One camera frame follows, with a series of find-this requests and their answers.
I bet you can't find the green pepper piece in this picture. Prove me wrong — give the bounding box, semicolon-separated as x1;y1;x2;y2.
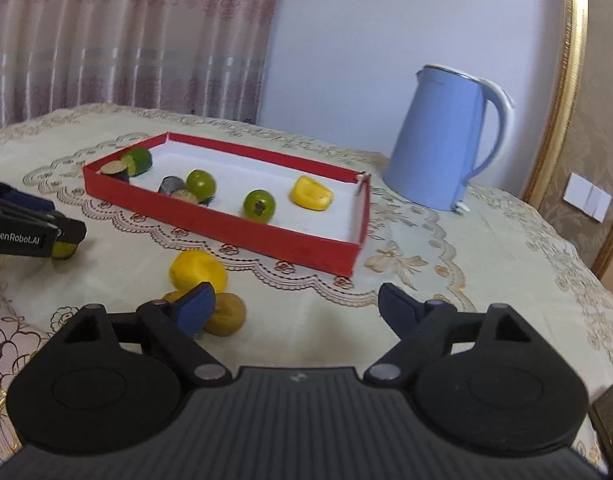
52;242;79;260

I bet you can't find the yellow pepper piece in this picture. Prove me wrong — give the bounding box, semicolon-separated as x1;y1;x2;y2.
290;176;334;211
163;249;227;301

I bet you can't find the green cucumber piece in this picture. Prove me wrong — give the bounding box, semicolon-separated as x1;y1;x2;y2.
120;148;152;178

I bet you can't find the green round fruit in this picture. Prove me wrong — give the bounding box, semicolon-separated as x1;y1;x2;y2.
242;188;276;223
186;169;216;203

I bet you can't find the brown longan fruit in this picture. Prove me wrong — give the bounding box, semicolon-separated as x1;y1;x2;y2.
203;292;247;337

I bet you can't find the cream gold floral tablecloth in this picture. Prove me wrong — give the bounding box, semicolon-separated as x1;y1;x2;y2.
0;104;613;464

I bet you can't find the red shallow tray box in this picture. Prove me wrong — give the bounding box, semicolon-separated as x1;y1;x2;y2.
83;132;371;278

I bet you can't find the dark object at table edge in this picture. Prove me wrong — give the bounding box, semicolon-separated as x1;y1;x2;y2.
589;385;613;479

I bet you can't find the blue electric kettle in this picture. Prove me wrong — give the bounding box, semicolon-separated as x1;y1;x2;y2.
383;64;515;211

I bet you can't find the pink floral curtain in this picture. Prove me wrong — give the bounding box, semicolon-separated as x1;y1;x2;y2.
0;0;277;128

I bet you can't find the white wall switch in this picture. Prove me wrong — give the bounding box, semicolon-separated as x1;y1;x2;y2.
563;172;611;222

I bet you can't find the gold wall panel frame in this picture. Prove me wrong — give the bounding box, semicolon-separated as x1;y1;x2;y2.
523;0;613;282

